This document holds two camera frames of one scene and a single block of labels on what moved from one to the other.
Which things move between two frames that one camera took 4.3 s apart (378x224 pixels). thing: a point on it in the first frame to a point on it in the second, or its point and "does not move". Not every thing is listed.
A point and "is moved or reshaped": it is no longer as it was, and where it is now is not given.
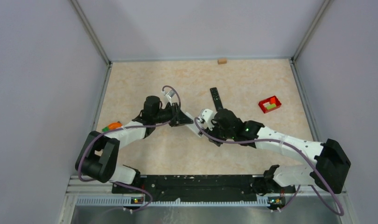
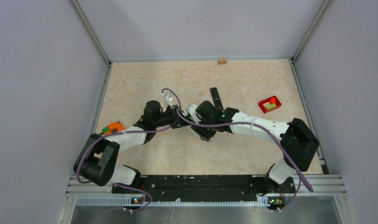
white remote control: [193, 126] is moved or reshaped
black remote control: [217, 101] does not move
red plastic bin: [263, 103] does not move
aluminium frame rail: [103, 196] does not move
